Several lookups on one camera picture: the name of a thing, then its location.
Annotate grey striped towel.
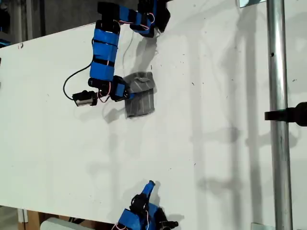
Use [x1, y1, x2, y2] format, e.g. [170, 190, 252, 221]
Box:
[123, 71, 158, 119]

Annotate white box under table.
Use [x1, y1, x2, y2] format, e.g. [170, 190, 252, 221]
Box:
[40, 217, 116, 230]

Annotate wooden table leg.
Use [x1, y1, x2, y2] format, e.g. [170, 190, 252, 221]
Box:
[16, 208, 41, 230]

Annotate black clamp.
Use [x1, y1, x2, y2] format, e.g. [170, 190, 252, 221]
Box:
[264, 101, 307, 127]

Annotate camera black cable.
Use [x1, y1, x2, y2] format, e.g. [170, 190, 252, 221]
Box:
[62, 61, 94, 100]

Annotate steel post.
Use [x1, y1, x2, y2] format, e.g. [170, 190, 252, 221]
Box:
[266, 0, 295, 230]

